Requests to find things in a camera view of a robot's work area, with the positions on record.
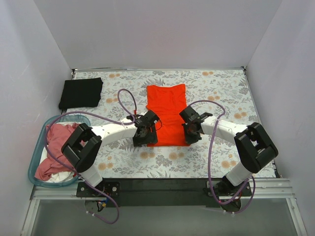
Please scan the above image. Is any orange t-shirt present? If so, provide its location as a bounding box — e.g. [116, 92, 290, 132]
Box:
[146, 84, 187, 147]

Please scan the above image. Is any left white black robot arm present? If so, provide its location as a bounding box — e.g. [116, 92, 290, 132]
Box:
[61, 110, 159, 197]

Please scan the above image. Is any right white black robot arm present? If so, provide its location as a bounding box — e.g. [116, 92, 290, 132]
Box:
[180, 106, 279, 196]

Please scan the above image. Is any floral patterned table mat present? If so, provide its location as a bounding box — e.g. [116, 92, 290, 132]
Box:
[65, 70, 281, 178]

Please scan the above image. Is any folded black t-shirt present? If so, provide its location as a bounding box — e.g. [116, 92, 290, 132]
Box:
[58, 77, 103, 110]

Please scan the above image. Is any translucent blue laundry basket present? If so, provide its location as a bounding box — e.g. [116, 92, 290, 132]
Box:
[27, 115, 91, 188]

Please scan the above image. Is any pink t-shirt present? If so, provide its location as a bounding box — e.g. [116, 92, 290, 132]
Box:
[34, 122, 79, 182]

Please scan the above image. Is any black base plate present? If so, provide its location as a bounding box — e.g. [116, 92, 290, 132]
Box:
[76, 177, 252, 212]

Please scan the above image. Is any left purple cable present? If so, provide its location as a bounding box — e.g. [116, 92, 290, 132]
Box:
[43, 88, 138, 225]

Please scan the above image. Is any aluminium frame rail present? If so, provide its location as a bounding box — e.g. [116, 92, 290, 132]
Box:
[21, 178, 307, 236]

